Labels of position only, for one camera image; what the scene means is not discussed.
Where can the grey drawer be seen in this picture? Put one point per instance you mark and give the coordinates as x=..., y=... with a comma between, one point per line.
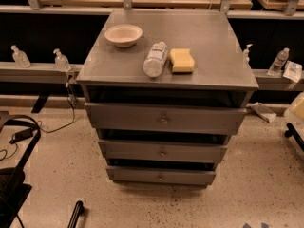
x=165, y=118
x=167, y=176
x=162, y=151

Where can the grey top drawer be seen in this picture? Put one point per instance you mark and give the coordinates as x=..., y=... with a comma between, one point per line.
x=165, y=118

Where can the grey drawer cabinet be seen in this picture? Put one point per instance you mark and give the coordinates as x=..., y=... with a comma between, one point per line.
x=221, y=77

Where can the grey bottom drawer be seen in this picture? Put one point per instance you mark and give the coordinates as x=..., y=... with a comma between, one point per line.
x=167, y=176

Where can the clear plastic water bottle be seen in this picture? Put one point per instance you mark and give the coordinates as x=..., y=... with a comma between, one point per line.
x=155, y=60

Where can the yellow sponge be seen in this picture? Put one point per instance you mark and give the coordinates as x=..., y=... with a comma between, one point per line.
x=182, y=61

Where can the white paper bowl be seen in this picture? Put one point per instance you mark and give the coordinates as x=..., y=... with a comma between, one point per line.
x=123, y=36

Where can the small white spray bottle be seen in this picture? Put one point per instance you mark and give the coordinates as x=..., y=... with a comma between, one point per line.
x=246, y=53

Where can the grey folded cloth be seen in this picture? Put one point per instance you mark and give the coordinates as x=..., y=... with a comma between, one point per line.
x=264, y=112

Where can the clear sanitizer pump bottle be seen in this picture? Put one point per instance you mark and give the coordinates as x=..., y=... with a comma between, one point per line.
x=20, y=57

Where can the black caster leg right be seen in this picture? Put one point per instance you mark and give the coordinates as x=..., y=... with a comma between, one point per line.
x=291, y=132

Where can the black cylindrical leg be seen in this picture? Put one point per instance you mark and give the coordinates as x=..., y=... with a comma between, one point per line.
x=77, y=211

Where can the white plastic packet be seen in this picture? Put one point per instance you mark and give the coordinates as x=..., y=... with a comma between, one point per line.
x=293, y=71

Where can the black chair frame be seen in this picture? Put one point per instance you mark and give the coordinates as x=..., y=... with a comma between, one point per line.
x=13, y=191

